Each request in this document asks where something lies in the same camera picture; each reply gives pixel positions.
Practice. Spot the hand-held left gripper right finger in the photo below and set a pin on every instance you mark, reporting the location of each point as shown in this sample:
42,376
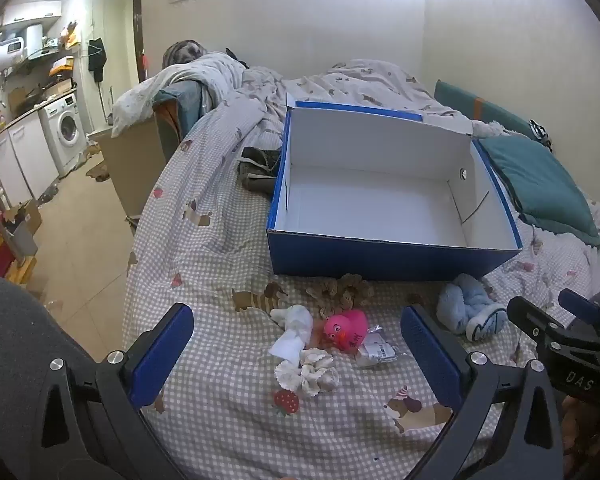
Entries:
430,360

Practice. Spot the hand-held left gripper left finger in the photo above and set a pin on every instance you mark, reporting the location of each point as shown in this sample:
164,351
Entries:
160,355

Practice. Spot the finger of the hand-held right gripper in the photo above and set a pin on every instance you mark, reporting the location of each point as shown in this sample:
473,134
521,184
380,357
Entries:
527,316
582,305

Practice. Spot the light blue baby sock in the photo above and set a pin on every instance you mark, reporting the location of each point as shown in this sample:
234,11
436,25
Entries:
470,312

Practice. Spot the white sock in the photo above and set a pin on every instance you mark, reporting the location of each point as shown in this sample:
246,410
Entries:
292,332

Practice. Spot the blue cardboard shoe box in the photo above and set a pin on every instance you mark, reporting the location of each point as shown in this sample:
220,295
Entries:
380,200

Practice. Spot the person's right hand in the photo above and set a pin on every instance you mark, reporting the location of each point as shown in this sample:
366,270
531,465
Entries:
580,425

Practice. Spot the silver foil packet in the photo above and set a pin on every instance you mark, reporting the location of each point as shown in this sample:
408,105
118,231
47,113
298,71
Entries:
377,347

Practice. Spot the pink rubber duck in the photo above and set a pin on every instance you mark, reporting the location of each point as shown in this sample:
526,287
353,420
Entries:
346,331

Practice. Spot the checked dog-print bedsheet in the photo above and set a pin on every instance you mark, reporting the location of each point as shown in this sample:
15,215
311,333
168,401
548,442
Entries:
215,270

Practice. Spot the brown crocheted scrunchie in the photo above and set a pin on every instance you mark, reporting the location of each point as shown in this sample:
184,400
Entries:
342,292

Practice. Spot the cream scrunchie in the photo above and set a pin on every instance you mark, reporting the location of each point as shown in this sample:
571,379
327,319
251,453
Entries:
307,374

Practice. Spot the teal pillow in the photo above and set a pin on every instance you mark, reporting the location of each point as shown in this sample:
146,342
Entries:
540,187

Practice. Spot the person's grey trouser leg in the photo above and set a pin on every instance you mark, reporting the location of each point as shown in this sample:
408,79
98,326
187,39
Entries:
25,370

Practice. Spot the grey bin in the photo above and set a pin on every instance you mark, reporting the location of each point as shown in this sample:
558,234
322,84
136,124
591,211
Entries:
22,232

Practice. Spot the large brown cardboard box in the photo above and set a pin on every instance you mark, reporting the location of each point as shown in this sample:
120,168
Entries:
130,170

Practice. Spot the dark folded clothing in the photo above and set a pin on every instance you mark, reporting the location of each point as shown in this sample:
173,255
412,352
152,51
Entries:
257,167

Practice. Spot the white kitchen cabinet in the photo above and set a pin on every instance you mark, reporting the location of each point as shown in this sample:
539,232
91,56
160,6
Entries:
17,160

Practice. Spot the white washing machine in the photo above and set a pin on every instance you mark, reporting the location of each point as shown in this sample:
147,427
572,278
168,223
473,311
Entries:
62,127

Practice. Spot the white dog-print duvet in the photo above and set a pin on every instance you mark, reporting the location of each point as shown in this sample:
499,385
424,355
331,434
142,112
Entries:
230,85

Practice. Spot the black hanging garment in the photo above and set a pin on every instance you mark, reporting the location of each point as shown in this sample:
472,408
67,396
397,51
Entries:
97,60

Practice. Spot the grey fluffy cushion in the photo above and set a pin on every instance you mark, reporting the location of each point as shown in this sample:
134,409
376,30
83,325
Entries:
182,52

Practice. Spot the white water heater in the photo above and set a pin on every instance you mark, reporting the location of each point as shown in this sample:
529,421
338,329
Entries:
32,41

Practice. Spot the white wall cupboard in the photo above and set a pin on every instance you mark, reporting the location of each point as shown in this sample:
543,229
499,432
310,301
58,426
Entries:
32,12

